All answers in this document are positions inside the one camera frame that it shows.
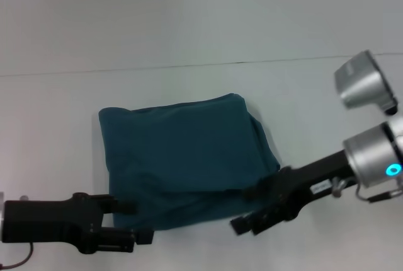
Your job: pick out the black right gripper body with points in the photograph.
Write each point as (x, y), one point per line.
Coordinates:
(302, 189)

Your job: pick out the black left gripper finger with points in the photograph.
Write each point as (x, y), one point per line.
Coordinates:
(126, 207)
(126, 239)

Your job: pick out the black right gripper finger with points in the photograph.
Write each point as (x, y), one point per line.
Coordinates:
(255, 222)
(259, 190)

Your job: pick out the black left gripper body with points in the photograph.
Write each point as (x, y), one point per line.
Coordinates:
(53, 220)

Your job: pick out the teal blue t-shirt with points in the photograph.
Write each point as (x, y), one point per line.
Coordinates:
(189, 157)

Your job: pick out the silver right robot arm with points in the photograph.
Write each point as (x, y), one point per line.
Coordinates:
(371, 126)

